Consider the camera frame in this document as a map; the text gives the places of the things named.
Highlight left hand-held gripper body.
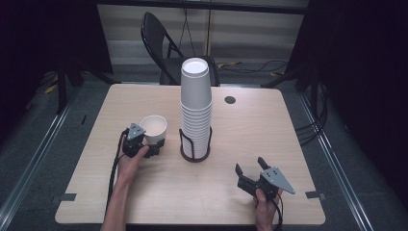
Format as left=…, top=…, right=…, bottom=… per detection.
left=121, top=122, right=150, bottom=159

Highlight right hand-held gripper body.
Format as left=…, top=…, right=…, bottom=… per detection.
left=258, top=167, right=296, bottom=201

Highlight white paper cup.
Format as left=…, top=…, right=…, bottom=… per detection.
left=139, top=115, right=168, bottom=146

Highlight black wire cup holder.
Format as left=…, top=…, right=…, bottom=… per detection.
left=178, top=126, right=215, bottom=164

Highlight stack of white cups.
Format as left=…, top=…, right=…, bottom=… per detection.
left=180, top=57, right=214, bottom=160

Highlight person's left hand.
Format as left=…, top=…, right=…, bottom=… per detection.
left=116, top=144, right=150, bottom=188

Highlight person's right hand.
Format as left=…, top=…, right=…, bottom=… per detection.
left=252, top=187, right=284, bottom=227

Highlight grey tape strip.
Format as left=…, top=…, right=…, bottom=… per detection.
left=59, top=192, right=78, bottom=202
left=305, top=191, right=326, bottom=200

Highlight black metal stand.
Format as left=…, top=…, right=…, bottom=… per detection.
left=54, top=61, right=114, bottom=115

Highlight black folding chair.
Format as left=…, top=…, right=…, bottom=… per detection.
left=140, top=12, right=220, bottom=87

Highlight black curtain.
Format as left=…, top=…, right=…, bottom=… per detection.
left=0, top=0, right=114, bottom=142
left=285, top=0, right=408, bottom=210

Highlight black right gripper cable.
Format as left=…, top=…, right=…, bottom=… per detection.
left=271, top=193, right=285, bottom=231

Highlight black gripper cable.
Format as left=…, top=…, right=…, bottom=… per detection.
left=104, top=128, right=130, bottom=222
left=271, top=193, right=285, bottom=231

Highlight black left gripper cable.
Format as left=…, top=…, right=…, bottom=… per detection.
left=104, top=128, right=130, bottom=222

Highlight metal floor rail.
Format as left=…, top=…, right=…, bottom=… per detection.
left=0, top=88, right=80, bottom=224
left=297, top=92, right=376, bottom=231

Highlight bundle of black cables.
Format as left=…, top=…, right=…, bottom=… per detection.
left=294, top=80, right=329, bottom=146

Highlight black floor cable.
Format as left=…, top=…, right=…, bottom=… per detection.
left=220, top=60, right=289, bottom=74

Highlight yellow cable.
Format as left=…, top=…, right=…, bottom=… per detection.
left=217, top=61, right=242, bottom=69
left=43, top=75, right=60, bottom=94

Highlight black hanging cord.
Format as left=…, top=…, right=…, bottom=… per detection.
left=178, top=8, right=195, bottom=58

